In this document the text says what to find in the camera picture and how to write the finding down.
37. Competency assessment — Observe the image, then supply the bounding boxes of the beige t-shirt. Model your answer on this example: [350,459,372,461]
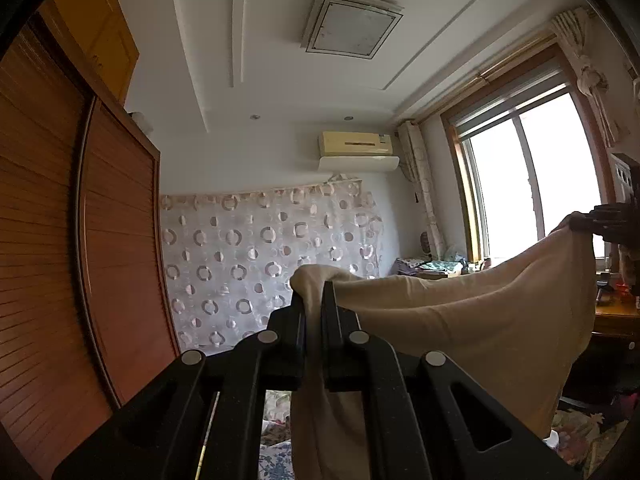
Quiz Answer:
[291,224,596,479]

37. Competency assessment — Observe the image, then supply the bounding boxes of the wooden bedside cabinet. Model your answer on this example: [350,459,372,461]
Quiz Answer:
[593,272,639,341]

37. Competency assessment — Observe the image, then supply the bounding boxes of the blue floral white bedsheet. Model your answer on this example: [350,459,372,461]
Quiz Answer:
[258,390,295,480]

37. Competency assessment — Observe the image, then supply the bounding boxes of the brown wooden wardrobe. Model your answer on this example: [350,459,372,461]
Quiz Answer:
[1,0,178,479]

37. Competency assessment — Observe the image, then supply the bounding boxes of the floral drape right of window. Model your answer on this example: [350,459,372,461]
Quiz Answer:
[550,6,620,148]

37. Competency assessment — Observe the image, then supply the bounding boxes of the floral drape of window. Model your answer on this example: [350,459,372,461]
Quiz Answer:
[550,6,620,148]
[397,120,447,260]

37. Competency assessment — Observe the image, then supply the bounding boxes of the floral drape left of window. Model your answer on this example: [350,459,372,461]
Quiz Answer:
[397,120,447,260]

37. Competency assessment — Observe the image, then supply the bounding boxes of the square ceiling light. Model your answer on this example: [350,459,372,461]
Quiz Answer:
[300,0,404,60]

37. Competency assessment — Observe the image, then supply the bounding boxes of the window with wooden frame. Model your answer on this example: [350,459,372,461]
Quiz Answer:
[442,44,615,264]

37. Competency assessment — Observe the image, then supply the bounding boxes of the beige wall air conditioner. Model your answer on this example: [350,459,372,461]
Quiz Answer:
[318,131,399,174]

